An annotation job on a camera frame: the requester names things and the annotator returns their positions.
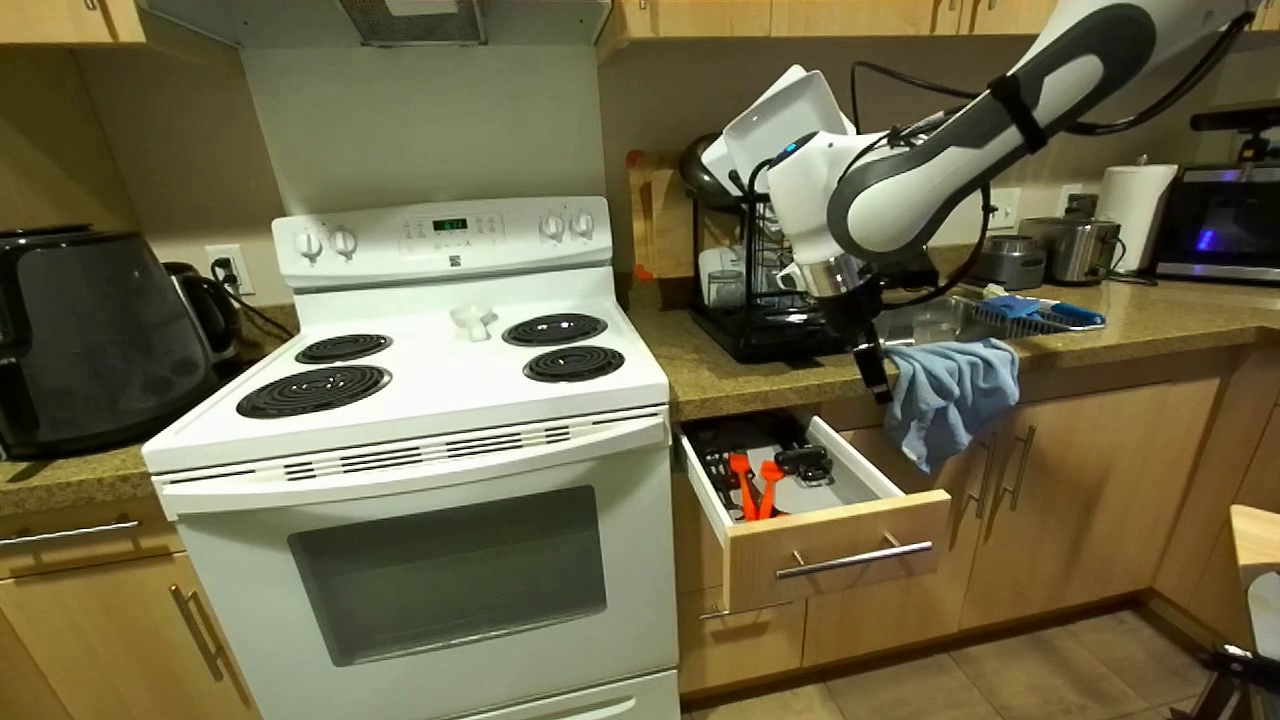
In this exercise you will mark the large white square plate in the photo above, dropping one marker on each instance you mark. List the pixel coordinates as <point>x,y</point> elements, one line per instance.
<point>792,106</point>

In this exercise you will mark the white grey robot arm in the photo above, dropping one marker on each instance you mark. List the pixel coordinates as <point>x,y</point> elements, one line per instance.
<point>854,204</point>

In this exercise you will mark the wooden drawer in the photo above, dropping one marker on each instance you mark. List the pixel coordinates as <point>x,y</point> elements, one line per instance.
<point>721,649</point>
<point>840,516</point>

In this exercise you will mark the range hood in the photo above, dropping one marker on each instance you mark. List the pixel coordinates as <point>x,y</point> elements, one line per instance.
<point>385,20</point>

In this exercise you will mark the wooden cutting board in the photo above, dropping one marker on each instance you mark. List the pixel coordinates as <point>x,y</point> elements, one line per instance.
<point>662,216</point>

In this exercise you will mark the white electric stove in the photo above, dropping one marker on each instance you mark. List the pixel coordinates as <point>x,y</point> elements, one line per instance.
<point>451,494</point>

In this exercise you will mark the left wooden cabinet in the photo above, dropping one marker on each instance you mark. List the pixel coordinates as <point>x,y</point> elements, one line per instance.
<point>112,618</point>

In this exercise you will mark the wooden cabinet doors under sink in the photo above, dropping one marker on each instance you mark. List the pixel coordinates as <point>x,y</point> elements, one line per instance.
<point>1056,508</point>

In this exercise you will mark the wooden top drawer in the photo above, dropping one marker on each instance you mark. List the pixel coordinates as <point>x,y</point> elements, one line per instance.
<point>840,516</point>

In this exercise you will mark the black microwave oven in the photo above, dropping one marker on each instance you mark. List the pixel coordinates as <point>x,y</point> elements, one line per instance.
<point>1222,224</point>

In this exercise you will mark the lower wooden drawer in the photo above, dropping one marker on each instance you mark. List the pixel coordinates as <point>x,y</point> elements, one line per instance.
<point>721,649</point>

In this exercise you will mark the orange utensil in drawer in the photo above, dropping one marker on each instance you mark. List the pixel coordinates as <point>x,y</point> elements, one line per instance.
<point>752,485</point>

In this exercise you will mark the black dish drying rack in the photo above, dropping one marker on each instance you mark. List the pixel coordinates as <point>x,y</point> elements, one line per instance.
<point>739,296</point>

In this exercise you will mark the light blue cloth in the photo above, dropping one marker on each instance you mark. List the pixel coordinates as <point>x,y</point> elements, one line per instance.
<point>949,393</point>

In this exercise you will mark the steel pot on counter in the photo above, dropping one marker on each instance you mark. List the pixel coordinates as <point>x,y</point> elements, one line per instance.
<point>1076,248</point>

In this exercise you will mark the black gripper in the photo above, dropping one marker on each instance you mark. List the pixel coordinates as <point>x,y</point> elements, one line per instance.
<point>848,296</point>

